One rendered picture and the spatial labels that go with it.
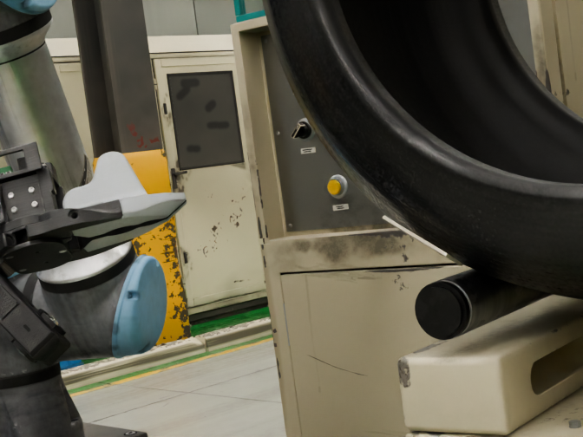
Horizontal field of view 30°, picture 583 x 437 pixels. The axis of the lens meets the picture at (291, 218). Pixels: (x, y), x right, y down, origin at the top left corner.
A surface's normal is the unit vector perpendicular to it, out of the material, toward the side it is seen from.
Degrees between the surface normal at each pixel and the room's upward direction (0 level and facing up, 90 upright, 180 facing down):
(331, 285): 90
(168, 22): 90
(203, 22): 90
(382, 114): 97
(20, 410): 72
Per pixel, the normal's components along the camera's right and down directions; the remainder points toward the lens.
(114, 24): 0.68, -0.05
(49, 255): 0.27, 0.92
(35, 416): 0.48, -0.33
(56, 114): 0.84, 0.04
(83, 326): -0.22, 0.48
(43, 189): -0.01, -0.29
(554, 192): -0.58, 0.30
